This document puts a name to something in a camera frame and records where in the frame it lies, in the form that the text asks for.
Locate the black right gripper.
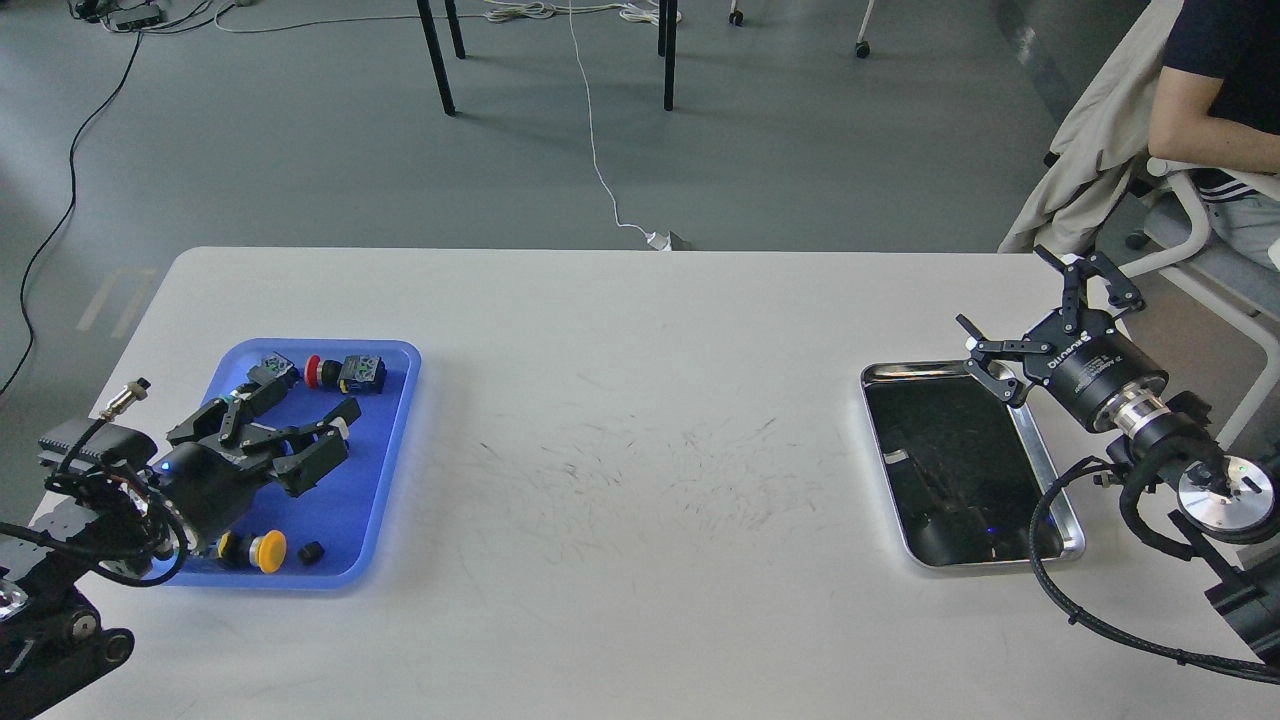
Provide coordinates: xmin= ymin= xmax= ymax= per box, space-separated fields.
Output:
xmin=955 ymin=245 xmax=1169 ymax=433

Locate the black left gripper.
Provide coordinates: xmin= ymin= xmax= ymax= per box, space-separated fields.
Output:
xmin=152 ymin=377 xmax=362 ymax=556

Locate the small black gear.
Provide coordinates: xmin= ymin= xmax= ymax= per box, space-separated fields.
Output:
xmin=296 ymin=541 xmax=326 ymax=568

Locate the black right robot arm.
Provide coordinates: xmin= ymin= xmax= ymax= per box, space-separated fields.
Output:
xmin=957 ymin=246 xmax=1279 ymax=684

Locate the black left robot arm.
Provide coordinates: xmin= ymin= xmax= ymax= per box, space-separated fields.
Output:
xmin=3 ymin=368 xmax=361 ymax=719

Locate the blue plastic tray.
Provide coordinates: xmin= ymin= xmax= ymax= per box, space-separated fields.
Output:
xmin=154 ymin=338 xmax=421 ymax=591

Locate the silver metal tray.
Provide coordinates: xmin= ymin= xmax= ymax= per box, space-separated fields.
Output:
xmin=860 ymin=360 xmax=1085 ymax=571

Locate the white office chair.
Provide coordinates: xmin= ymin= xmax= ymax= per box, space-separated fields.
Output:
xmin=1089 ymin=154 xmax=1277 ymax=448

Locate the beige jacket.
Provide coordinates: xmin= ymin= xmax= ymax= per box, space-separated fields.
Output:
xmin=997 ymin=1 xmax=1183 ymax=255

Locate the seated person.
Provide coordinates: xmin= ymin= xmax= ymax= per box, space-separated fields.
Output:
xmin=1148 ymin=1 xmax=1279 ymax=272

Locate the black table leg left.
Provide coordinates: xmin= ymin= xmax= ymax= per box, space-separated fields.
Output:
xmin=415 ymin=0 xmax=467 ymax=117

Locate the black table leg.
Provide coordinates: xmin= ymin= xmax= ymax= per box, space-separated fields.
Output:
xmin=415 ymin=0 xmax=467 ymax=117
xmin=657 ymin=0 xmax=678 ymax=111

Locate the black table leg right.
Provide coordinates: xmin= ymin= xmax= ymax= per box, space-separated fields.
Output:
xmin=657 ymin=0 xmax=678 ymax=111

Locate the green push button switch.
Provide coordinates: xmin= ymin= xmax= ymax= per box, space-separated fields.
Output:
xmin=228 ymin=352 xmax=301 ymax=411

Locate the yellow push button switch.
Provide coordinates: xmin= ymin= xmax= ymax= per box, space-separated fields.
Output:
xmin=214 ymin=529 xmax=288 ymax=574

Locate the red push button switch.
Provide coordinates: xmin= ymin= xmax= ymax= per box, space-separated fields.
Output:
xmin=301 ymin=354 xmax=387 ymax=395

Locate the black cable on floor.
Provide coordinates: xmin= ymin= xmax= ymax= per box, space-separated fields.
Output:
xmin=0 ymin=0 xmax=221 ymax=396

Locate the white cable on floor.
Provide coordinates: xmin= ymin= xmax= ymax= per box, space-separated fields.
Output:
xmin=485 ymin=0 xmax=691 ymax=251

